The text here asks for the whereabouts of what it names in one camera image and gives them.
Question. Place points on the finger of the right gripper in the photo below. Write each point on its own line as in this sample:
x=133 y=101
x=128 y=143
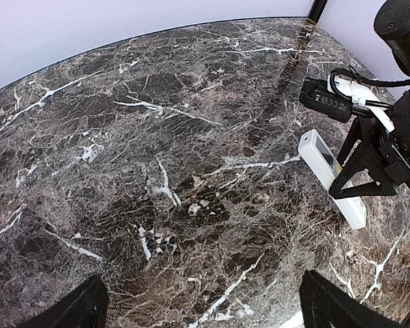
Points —
x=358 y=154

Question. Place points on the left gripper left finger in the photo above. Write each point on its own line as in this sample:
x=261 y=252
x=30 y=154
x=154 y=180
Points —
x=85 y=306

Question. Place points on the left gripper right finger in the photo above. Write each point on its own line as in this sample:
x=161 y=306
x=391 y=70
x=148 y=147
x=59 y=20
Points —
x=323 y=304

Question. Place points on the white remote control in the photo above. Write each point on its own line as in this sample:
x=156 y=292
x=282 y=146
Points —
x=320 y=159

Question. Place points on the right black frame post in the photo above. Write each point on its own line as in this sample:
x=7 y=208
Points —
x=316 y=10

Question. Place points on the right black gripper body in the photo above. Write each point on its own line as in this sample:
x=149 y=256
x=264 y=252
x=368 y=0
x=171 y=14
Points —
x=392 y=25

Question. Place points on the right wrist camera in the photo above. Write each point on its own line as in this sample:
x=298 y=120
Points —
x=344 y=98

